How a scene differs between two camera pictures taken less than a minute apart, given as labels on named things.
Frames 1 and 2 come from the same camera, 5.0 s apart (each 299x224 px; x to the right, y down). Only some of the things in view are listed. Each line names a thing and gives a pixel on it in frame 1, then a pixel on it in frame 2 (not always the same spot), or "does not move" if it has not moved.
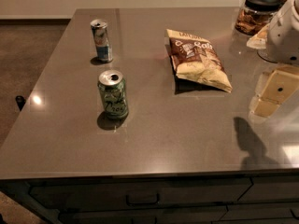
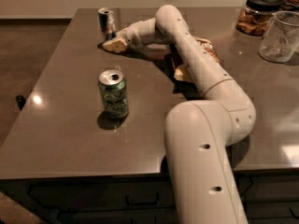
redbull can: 102,39 to 106,22
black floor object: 20,101 does not move
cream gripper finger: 263,107 to 116,45
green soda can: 113,87 does not move
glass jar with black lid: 257,12 does not move
